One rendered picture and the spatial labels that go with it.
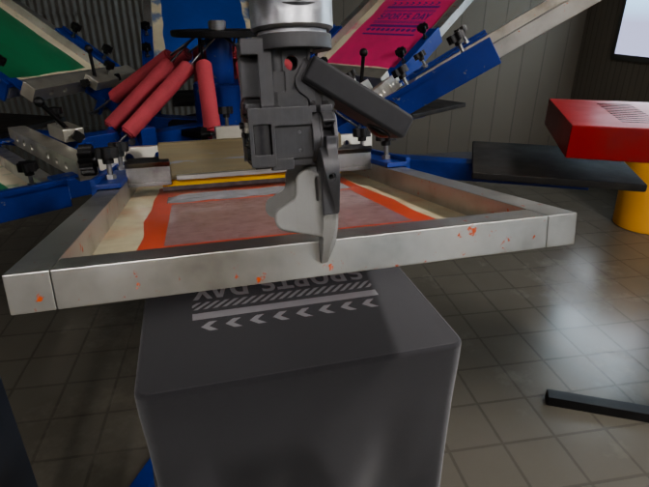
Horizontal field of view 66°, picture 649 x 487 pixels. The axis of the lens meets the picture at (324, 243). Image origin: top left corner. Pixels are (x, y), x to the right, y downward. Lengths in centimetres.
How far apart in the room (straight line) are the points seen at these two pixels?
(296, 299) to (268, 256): 34
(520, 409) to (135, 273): 182
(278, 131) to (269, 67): 6
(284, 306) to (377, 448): 26
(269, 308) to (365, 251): 32
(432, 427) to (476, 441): 114
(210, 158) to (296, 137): 61
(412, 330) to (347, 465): 23
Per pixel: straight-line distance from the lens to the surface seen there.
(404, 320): 78
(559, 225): 62
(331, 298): 82
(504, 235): 58
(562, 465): 199
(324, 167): 45
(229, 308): 81
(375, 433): 80
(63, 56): 247
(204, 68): 167
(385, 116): 49
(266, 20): 47
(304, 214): 47
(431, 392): 78
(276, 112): 45
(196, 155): 106
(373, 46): 245
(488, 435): 200
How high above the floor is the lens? 138
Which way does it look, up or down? 25 degrees down
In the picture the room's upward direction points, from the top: straight up
